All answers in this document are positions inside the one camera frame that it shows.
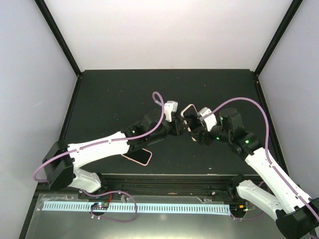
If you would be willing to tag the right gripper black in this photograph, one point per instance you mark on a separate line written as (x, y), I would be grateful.
(202, 135)

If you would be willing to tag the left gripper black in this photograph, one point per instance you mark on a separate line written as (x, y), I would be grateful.
(178, 129)

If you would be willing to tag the right black frame post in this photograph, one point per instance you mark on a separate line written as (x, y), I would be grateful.
(281, 29)

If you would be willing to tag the light blue slotted cable duct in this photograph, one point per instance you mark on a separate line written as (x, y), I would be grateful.
(150, 208)

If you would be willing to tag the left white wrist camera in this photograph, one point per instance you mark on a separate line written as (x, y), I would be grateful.
(170, 108)

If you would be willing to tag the left small circuit board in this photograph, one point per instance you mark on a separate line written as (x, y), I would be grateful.
(100, 206)

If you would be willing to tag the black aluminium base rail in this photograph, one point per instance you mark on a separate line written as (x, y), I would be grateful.
(218, 187)

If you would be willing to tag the phone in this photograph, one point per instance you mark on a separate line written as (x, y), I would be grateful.
(141, 157)
(190, 111)

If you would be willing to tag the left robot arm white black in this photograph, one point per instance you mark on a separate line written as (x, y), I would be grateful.
(64, 162)

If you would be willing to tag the black frame post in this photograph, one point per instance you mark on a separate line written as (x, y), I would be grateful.
(42, 6)
(281, 29)

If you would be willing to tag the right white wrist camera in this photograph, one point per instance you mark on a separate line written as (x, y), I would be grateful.
(206, 116)

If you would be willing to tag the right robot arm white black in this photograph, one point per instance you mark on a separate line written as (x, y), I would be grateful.
(294, 211)

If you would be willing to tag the left black frame post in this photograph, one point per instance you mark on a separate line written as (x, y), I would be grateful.
(42, 6)

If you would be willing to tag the phone in pink case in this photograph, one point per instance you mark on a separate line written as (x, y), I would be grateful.
(141, 157)

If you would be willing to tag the right small circuit board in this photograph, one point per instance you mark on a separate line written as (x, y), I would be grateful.
(238, 207)

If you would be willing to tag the small circuit board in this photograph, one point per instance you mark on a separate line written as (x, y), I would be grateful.
(100, 206)
(238, 207)

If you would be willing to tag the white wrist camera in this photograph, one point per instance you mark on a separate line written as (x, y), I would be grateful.
(206, 116)
(170, 108)

